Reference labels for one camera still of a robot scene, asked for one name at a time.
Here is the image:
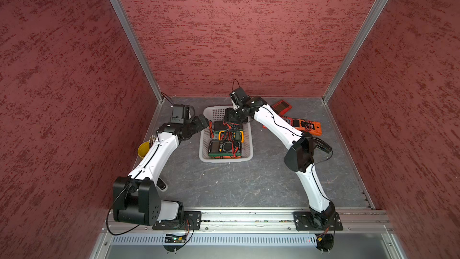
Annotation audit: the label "red probe leads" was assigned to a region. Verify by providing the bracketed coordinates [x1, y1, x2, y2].
[208, 121, 214, 139]

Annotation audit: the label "white plastic perforated basket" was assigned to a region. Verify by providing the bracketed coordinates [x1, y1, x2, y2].
[200, 106, 253, 163]

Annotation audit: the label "yellow multimeter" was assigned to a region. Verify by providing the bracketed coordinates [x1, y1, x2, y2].
[218, 130, 244, 143]

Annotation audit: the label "orange black multimeter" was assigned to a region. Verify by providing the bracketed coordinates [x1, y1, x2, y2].
[211, 156, 241, 159]

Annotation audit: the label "green multimeter DT9205A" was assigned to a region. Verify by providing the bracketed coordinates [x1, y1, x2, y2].
[207, 140, 242, 157]

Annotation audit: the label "green multimeter face down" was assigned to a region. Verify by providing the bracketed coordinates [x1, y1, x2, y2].
[213, 121, 228, 133]

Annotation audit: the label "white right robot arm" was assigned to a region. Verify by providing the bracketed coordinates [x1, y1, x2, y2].
[225, 88, 336, 230]

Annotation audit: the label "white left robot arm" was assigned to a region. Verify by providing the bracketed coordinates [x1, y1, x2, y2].
[112, 115, 209, 226]

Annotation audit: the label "dark red flat multimeter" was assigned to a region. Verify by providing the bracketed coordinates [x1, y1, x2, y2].
[271, 100, 292, 116]

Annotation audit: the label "orange long multimeter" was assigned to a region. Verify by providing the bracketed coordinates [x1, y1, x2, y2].
[285, 118, 322, 136]

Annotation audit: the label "red clamp meter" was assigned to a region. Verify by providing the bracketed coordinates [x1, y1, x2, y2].
[257, 114, 292, 129]

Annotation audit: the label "metal probes in cup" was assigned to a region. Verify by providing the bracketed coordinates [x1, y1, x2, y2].
[149, 135, 157, 143]

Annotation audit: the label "yellow cup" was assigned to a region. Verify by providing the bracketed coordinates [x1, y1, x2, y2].
[137, 141, 150, 158]

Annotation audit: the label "white black remote tester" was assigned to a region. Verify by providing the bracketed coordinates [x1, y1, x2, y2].
[156, 177, 168, 192]

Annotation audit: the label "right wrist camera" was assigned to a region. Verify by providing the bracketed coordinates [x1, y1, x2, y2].
[230, 87, 250, 107]

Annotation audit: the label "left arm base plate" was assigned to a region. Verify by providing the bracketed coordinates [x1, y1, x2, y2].
[152, 211, 202, 231]

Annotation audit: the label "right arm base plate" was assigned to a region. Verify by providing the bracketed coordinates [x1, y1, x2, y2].
[292, 211, 344, 231]

